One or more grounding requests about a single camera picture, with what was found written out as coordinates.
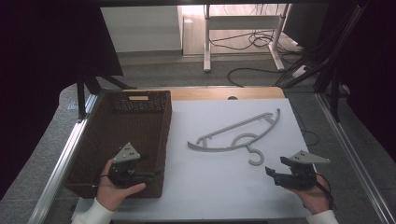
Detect person's left hand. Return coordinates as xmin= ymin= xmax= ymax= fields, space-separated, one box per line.
xmin=96 ymin=158 xmax=147 ymax=213

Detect black floor cable loops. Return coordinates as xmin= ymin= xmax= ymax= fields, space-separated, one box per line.
xmin=208 ymin=29 xmax=283 ymax=51

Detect white table mat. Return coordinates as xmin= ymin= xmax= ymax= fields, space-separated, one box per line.
xmin=72 ymin=97 xmax=313 ymax=222

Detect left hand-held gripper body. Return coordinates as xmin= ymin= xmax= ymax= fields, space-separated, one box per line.
xmin=106 ymin=142 xmax=154 ymax=189

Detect white power strip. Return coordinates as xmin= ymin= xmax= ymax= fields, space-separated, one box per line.
xmin=290 ymin=63 xmax=310 ymax=79

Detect person's right hand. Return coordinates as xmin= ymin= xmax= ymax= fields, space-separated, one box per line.
xmin=287 ymin=174 xmax=332 ymax=216

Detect white metal desk frame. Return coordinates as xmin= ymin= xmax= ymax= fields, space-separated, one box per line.
xmin=202 ymin=3 xmax=293 ymax=74

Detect black tripod stand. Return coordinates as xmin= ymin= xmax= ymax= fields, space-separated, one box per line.
xmin=76 ymin=72 xmax=138 ymax=121

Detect black curtain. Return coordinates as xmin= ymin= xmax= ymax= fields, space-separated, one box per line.
xmin=0 ymin=0 xmax=124 ymax=200
xmin=323 ymin=0 xmax=396 ymax=155

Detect brown wicker basket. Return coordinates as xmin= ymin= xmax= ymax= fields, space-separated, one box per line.
xmin=64 ymin=90 xmax=173 ymax=200

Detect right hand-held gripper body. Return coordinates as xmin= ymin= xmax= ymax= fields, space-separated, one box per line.
xmin=274 ymin=149 xmax=332 ymax=191

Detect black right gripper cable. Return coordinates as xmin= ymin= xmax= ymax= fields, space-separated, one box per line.
xmin=313 ymin=172 xmax=336 ymax=211

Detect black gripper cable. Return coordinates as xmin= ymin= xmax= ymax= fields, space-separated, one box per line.
xmin=313 ymin=172 xmax=336 ymax=211
xmin=92 ymin=173 xmax=110 ymax=189

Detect grey plastic clothes hanger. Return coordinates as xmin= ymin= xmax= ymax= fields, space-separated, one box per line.
xmin=187 ymin=107 xmax=282 ymax=167

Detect black metal stand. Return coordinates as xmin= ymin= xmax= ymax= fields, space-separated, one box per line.
xmin=312 ymin=0 xmax=370 ymax=123

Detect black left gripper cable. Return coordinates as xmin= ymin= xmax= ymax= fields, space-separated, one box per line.
xmin=92 ymin=173 xmax=110 ymax=189

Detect aluminium rail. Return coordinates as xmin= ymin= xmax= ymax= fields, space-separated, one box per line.
xmin=315 ymin=92 xmax=396 ymax=224
xmin=27 ymin=92 xmax=106 ymax=224

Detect white cabinet panel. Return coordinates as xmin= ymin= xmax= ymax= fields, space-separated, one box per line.
xmin=99 ymin=5 xmax=185 ymax=54

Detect thin black cable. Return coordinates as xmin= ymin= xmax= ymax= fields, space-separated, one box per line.
xmin=289 ymin=102 xmax=320 ymax=147

